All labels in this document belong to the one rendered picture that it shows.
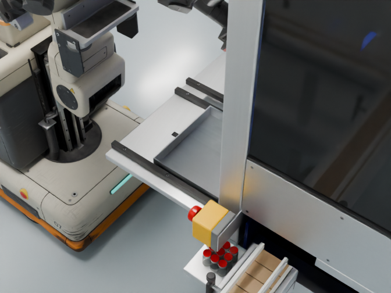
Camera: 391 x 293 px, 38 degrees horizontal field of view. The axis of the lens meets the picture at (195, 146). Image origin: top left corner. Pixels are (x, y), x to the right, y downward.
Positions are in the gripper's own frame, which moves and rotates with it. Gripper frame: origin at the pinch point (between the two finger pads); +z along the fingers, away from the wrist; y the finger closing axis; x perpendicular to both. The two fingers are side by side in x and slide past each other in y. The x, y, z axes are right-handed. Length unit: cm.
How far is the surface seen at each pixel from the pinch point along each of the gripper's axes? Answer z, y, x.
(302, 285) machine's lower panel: 33, -51, -11
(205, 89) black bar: 2.0, -8.0, 31.9
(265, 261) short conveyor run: 23, -51, -10
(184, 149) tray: 2.0, -29.9, 22.5
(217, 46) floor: 32, 70, 172
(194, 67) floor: 25, 48, 166
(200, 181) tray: 8.0, -37.3, 14.2
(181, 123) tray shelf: -0.5, -22.1, 28.8
